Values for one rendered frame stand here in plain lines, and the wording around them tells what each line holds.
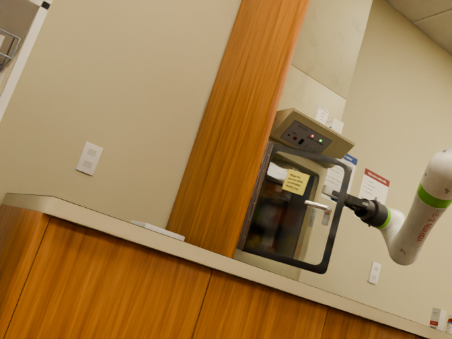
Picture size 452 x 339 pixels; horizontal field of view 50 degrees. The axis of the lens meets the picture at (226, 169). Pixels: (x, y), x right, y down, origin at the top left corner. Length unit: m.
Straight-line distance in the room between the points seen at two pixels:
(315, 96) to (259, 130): 0.36
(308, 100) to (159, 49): 0.65
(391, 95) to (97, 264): 2.15
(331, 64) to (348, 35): 0.16
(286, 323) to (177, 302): 0.37
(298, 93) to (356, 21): 0.46
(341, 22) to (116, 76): 0.93
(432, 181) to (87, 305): 1.05
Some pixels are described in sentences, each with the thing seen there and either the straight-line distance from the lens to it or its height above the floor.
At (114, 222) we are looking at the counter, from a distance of 1.17.
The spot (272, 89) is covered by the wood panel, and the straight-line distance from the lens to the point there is 1.71.
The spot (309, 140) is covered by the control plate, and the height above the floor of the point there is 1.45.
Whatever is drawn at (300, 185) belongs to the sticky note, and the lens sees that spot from 1.70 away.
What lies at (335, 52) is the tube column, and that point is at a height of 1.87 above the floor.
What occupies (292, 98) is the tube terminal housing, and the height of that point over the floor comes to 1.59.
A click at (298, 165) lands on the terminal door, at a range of 1.72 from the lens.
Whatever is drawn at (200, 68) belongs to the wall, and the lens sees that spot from 2.16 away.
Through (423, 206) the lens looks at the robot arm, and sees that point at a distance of 1.69.
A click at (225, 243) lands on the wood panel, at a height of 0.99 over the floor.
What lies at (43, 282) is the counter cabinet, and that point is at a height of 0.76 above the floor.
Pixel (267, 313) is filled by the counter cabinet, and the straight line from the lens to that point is 1.46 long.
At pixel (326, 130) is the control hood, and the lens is 1.80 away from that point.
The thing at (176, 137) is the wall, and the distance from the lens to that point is 2.05.
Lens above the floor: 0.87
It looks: 13 degrees up
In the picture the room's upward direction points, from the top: 17 degrees clockwise
